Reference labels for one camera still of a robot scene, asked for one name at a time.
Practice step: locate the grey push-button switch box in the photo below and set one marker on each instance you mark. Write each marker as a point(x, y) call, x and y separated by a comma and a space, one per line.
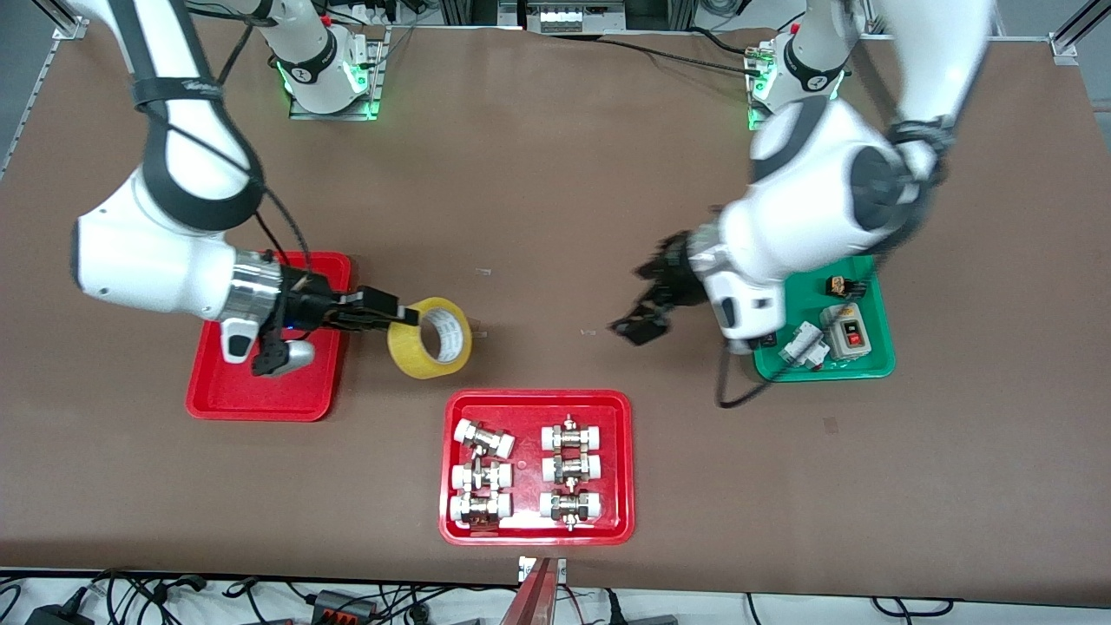
point(844, 330)

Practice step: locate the white circuit breaker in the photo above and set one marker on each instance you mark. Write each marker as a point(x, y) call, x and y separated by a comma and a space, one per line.
point(803, 345)

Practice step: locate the white power strip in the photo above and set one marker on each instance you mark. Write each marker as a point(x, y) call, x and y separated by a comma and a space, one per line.
point(573, 17)

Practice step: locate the red tray with fittings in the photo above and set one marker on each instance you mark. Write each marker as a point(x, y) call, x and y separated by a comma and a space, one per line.
point(529, 521)

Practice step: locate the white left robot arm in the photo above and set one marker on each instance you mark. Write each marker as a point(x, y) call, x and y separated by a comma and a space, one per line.
point(816, 200)

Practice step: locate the empty red plastic tray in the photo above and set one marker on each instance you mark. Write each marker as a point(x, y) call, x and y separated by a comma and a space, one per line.
point(260, 395)

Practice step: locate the metal fitting with white caps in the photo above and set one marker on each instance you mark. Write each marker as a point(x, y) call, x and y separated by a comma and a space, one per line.
point(483, 438)
point(571, 468)
point(571, 436)
point(479, 509)
point(480, 476)
point(570, 505)

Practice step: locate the black power plug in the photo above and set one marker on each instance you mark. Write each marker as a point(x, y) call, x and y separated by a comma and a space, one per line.
point(56, 615)

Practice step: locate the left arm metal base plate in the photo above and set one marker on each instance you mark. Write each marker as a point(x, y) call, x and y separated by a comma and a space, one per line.
point(757, 117)

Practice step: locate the silver metal bracket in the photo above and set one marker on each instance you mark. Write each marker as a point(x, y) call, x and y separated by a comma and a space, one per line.
point(524, 569)

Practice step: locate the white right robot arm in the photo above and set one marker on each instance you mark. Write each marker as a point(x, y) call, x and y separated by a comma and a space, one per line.
point(147, 260)

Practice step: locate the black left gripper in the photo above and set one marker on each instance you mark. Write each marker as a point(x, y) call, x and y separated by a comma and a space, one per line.
point(676, 279)

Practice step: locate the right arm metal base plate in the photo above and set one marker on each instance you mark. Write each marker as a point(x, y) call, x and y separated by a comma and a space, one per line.
point(375, 78)

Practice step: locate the red aluminium bar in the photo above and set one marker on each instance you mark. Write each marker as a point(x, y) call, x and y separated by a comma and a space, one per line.
point(534, 599)

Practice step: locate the small black brass connector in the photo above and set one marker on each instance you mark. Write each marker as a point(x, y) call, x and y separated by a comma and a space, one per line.
point(844, 287)

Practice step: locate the aluminium corner bracket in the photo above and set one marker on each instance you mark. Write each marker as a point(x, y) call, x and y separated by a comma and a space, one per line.
point(1064, 46)
point(61, 30)

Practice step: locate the green plastic tray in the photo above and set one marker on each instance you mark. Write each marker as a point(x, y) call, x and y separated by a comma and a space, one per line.
point(868, 369)

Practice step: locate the yellow packing tape roll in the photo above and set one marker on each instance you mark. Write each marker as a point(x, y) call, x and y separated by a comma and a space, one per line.
point(412, 356)

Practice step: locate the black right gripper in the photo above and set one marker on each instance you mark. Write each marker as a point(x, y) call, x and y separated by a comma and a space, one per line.
point(309, 304)

